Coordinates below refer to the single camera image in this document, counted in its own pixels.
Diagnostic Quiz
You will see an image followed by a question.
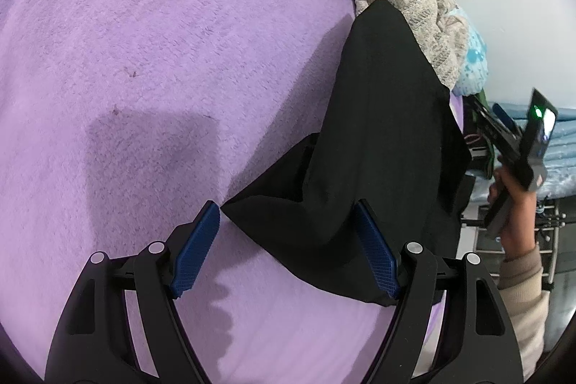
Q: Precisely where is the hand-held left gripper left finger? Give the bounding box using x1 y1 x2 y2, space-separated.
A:
45 200 220 384

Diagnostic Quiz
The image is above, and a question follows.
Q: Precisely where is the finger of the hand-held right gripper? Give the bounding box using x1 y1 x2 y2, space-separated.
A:
492 103 525 137
470 96 525 169

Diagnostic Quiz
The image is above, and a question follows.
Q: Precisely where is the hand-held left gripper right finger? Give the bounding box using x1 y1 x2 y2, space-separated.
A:
353 199 525 384

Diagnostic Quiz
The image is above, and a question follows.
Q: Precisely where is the black jacket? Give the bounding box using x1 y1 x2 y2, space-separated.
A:
220 0 473 306

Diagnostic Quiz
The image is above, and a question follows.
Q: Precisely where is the person's right forearm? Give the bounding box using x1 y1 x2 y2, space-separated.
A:
497 231 552 371

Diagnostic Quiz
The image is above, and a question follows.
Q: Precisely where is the person's right hand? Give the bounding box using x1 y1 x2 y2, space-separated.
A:
488 166 540 239

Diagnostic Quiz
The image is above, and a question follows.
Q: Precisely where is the pink and blue floral quilt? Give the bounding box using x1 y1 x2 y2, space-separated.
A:
450 4 489 97

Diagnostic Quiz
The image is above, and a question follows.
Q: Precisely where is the purple bed blanket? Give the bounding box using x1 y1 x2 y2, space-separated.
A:
0 0 464 384

